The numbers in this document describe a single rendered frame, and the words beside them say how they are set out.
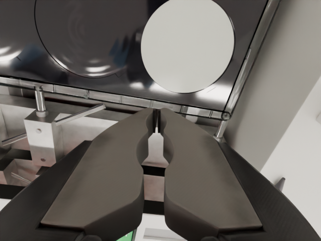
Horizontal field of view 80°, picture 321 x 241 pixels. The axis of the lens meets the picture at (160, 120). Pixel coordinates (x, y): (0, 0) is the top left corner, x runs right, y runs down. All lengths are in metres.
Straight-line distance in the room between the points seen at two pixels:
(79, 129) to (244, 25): 0.25
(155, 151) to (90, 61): 0.16
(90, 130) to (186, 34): 0.19
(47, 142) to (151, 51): 0.19
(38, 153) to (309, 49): 0.34
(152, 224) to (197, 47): 0.24
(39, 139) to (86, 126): 0.06
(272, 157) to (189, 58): 0.14
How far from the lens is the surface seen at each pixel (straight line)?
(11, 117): 0.35
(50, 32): 0.25
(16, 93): 0.36
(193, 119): 0.32
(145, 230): 0.34
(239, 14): 0.23
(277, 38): 0.28
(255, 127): 0.26
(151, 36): 0.22
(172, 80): 0.23
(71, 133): 0.32
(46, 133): 0.30
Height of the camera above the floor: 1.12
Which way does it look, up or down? 59 degrees down
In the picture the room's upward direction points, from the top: 179 degrees clockwise
